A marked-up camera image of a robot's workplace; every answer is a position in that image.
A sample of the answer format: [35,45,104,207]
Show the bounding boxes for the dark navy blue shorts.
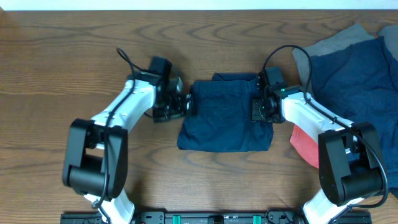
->
[177,73,274,152]

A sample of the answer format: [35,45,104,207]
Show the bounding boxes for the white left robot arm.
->
[60,72,192,224]

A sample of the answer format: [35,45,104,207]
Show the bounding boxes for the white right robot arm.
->
[251,85,388,223]

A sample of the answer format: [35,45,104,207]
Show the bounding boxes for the red garment on pile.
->
[290,125,319,169]

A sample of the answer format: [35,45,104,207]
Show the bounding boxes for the grey garment on pile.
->
[292,23,397,87]

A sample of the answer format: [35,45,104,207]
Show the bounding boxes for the navy blue garment on pile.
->
[311,37,397,194]

